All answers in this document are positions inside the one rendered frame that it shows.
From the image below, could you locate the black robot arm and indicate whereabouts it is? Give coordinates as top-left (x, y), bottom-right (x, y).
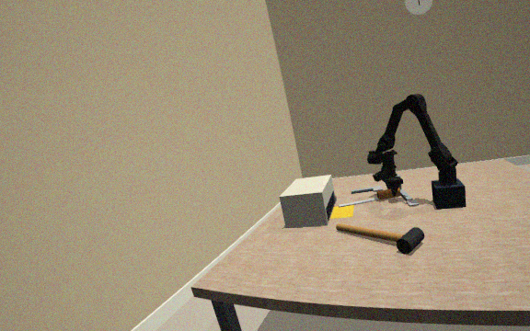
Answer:
top-left (367, 94), bottom-right (458, 185)

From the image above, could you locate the mallet with wooden handle and black head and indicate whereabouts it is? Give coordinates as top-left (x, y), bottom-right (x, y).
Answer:
top-left (336, 223), bottom-right (424, 255)

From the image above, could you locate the grey t-shaped bar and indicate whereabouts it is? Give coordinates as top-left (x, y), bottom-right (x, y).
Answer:
top-left (351, 186), bottom-right (383, 194)

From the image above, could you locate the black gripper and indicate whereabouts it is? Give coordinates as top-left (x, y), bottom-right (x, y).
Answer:
top-left (382, 164), bottom-right (403, 196)

